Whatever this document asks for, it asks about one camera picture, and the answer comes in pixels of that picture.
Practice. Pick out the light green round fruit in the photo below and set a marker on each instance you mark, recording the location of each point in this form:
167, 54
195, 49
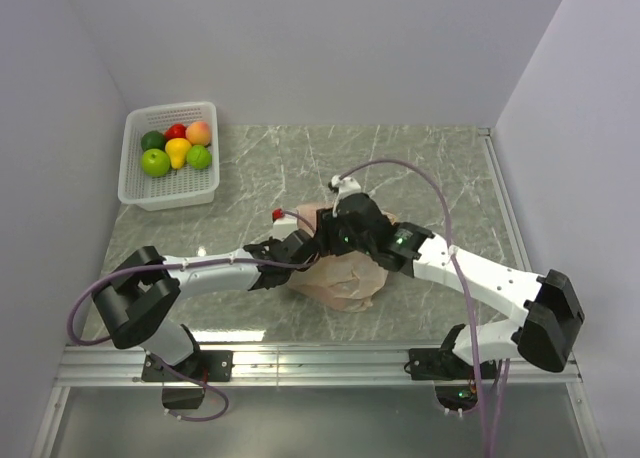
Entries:
199, 157

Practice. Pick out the red fruit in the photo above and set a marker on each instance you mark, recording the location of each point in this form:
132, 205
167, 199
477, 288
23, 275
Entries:
177, 130

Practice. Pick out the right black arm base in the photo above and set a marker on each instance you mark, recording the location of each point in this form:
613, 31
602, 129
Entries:
453, 379

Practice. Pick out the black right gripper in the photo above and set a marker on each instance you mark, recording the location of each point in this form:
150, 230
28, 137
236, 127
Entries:
327, 234

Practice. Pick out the peach fruit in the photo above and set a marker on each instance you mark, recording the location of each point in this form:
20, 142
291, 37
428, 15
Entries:
199, 133

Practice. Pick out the translucent orange plastic bag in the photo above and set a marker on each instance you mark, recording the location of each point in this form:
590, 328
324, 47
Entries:
345, 283

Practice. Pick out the green apple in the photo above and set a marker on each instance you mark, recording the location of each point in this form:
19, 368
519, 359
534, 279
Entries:
155, 163

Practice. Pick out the dark green fruit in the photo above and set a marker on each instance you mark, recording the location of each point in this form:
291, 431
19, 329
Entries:
153, 140

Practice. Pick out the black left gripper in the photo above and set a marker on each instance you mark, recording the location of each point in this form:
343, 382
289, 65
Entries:
271, 241

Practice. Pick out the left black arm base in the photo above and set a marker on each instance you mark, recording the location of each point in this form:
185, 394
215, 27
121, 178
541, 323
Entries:
186, 385

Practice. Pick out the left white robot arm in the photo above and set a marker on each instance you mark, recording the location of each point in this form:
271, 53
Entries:
135, 301

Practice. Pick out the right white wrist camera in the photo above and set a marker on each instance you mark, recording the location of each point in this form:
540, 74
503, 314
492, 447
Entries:
342, 188

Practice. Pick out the white perforated plastic basket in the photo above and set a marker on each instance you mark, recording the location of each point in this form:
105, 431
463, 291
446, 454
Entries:
178, 188

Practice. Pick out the yellow pear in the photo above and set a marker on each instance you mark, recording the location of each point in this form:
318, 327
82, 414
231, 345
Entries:
177, 150

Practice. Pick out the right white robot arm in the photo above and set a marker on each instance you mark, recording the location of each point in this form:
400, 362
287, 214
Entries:
543, 315

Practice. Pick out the aluminium mounting rail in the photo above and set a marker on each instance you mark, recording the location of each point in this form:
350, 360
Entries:
377, 364

